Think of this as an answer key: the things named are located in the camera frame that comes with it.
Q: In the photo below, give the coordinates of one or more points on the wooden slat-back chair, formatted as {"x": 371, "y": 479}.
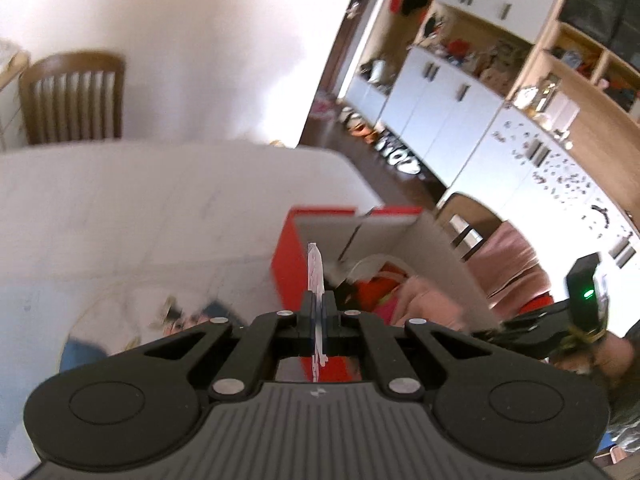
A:
{"x": 75, "y": 62}

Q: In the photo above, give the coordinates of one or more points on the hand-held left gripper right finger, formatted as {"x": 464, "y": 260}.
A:
{"x": 330, "y": 325}

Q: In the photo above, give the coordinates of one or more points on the row of small shelf items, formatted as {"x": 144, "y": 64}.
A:
{"x": 475, "y": 60}

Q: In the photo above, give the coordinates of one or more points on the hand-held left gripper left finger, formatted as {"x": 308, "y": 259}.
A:
{"x": 309, "y": 325}

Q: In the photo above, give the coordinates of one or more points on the blurred colourful object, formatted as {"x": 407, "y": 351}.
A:
{"x": 175, "y": 317}

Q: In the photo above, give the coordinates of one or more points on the white cardboard box red trim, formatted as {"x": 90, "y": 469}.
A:
{"x": 310, "y": 240}

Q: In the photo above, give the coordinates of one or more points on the white lower cabinet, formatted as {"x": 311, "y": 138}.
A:
{"x": 450, "y": 125}

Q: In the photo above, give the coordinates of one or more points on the white kettle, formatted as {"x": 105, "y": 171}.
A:
{"x": 379, "y": 71}

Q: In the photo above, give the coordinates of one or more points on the wooden shelving unit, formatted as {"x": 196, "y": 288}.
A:
{"x": 555, "y": 10}

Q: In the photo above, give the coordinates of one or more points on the orange-red knit cloth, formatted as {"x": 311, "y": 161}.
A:
{"x": 382, "y": 287}

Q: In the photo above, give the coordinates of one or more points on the row of shoes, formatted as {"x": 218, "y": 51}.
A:
{"x": 395, "y": 152}

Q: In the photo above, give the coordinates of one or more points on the person's right forearm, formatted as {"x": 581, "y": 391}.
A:
{"x": 625, "y": 380}

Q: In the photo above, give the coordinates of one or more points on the white sideboard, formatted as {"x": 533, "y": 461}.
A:
{"x": 10, "y": 110}

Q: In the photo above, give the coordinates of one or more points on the pink fleece towel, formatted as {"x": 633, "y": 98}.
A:
{"x": 430, "y": 305}

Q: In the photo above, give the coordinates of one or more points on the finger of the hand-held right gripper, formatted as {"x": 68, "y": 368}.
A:
{"x": 525, "y": 342}
{"x": 540, "y": 316}

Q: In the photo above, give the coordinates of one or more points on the thin translucent plastic card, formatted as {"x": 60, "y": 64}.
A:
{"x": 315, "y": 270}

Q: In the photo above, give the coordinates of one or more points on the pink fringed scarf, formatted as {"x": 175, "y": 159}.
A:
{"x": 510, "y": 260}

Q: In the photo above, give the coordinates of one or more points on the red cushion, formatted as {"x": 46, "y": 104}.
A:
{"x": 530, "y": 307}

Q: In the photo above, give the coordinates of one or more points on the wooden chair with scarf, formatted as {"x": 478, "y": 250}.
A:
{"x": 470, "y": 205}

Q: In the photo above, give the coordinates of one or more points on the glass jar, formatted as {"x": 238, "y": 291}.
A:
{"x": 545, "y": 92}

